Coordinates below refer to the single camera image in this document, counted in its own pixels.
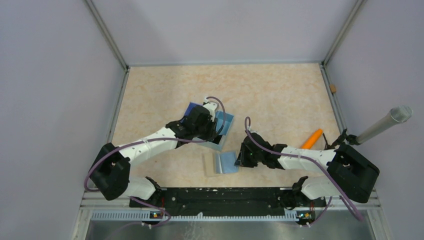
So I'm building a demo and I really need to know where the small tan block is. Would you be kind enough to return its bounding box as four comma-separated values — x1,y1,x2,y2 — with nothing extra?
329,84,337,94

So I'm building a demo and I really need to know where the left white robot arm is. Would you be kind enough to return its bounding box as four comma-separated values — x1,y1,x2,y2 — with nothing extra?
88,102,218,207

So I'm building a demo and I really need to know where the silver microphone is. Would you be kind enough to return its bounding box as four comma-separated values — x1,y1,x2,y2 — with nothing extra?
324,105,414,150

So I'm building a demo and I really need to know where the beige card holder wallet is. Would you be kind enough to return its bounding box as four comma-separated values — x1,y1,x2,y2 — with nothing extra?
202,151,240,177

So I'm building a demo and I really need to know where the blue three-compartment box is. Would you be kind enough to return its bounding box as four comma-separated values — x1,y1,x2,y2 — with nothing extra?
179,102,235,152

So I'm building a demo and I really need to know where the orange cylindrical object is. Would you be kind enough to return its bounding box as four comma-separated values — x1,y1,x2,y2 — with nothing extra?
300,128,323,150

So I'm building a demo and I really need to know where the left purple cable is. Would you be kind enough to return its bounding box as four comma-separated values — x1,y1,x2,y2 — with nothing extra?
83,96,228,228

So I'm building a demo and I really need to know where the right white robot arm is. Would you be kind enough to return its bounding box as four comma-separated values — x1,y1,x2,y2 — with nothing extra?
235,132,380,206

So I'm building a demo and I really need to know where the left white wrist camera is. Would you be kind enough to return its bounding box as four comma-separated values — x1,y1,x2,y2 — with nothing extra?
202,97,220,122

